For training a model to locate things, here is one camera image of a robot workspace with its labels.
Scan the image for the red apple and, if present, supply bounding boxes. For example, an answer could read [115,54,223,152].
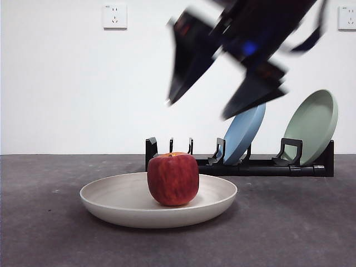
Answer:
[147,151,200,207]

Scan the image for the pale yellow round plate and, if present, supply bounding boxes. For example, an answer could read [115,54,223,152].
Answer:
[79,171,238,229]

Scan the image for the blue round plate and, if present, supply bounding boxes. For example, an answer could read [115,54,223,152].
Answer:
[222,102,266,165]

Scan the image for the green round plate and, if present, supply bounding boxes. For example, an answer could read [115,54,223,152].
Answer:
[282,88,339,166]

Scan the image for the black plate rack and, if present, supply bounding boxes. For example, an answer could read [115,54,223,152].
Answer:
[145,136,335,177]

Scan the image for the black braided cable sleeve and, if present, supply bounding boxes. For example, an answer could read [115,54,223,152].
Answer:
[290,0,328,53]

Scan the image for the white wall socket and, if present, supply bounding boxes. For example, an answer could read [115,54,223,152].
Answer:
[103,3,128,30]
[337,5,356,31]

